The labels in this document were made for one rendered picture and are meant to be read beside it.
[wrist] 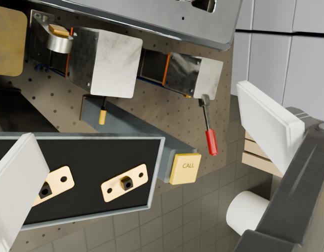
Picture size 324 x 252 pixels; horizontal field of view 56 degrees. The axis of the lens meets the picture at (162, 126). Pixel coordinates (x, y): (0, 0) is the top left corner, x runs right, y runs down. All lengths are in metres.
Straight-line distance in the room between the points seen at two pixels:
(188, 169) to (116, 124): 0.24
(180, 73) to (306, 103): 1.06
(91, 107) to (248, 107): 0.74
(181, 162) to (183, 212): 1.98
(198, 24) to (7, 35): 0.42
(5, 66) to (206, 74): 0.41
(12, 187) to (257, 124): 0.13
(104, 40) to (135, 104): 0.56
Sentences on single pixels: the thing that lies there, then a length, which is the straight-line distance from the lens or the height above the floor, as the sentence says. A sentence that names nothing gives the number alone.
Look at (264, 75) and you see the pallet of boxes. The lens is 1.81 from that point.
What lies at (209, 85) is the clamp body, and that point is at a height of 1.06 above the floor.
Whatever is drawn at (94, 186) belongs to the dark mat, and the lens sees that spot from 0.49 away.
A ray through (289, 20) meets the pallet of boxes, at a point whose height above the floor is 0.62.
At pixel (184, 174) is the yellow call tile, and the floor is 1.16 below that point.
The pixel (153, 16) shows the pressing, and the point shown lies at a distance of 0.66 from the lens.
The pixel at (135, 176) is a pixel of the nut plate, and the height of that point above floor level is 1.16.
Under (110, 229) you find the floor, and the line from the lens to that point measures 2.19.
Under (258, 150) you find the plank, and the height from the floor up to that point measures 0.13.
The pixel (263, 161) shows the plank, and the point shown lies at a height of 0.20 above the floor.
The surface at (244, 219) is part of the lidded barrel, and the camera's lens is 2.85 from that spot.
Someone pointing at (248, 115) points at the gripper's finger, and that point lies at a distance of 0.18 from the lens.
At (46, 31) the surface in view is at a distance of 0.49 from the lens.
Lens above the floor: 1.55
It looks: 50 degrees down
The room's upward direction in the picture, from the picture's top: 118 degrees clockwise
